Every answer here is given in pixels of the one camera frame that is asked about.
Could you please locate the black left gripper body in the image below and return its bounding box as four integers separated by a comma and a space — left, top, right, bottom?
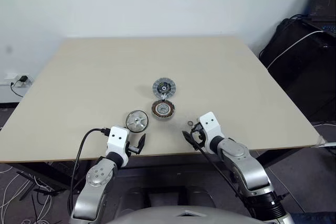
127, 141, 140, 156

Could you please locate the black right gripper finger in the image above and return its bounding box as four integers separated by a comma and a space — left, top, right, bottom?
182, 130, 197, 147

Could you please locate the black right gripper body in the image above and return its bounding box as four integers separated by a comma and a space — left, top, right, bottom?
191, 125, 208, 147

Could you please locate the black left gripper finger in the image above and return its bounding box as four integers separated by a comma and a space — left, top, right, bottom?
138, 133, 147, 154

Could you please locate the silver spoked motor rotor cap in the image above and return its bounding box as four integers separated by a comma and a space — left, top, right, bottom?
125, 110, 151, 133

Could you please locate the copper wound stator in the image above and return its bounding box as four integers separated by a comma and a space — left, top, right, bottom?
151, 99, 176, 122

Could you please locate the round motor circuit board housing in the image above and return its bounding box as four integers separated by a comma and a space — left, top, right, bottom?
152, 76, 176, 100

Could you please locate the silver robot torso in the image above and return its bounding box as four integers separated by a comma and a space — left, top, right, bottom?
111, 202, 254, 224

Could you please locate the black floor tripod stand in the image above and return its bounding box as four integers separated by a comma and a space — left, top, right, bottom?
16, 170, 68, 224

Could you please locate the large black bag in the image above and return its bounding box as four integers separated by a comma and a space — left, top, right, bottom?
259, 17, 336, 123

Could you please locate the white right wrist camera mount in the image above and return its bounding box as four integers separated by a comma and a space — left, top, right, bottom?
197, 112, 224, 150

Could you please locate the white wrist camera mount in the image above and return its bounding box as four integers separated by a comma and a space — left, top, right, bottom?
106, 126, 131, 157
197, 112, 224, 150

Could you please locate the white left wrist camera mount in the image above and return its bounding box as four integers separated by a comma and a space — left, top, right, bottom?
106, 126, 131, 157

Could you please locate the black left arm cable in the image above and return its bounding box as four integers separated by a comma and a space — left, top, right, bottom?
67, 127, 111, 212

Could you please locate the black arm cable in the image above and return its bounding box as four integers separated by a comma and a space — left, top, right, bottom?
195, 144, 253, 209
67, 127, 111, 212

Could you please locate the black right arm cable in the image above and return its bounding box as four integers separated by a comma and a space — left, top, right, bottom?
195, 144, 253, 209

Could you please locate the white cable on bag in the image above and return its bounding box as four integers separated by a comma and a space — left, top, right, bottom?
266, 30, 324, 70

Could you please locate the white floor cable tangle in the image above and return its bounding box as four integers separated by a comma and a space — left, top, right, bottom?
0, 165, 55, 224

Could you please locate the thin black wall cable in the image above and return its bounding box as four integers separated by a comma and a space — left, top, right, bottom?
9, 80, 25, 98

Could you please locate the white wall power socket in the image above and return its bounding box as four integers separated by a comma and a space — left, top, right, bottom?
3, 71, 35, 87

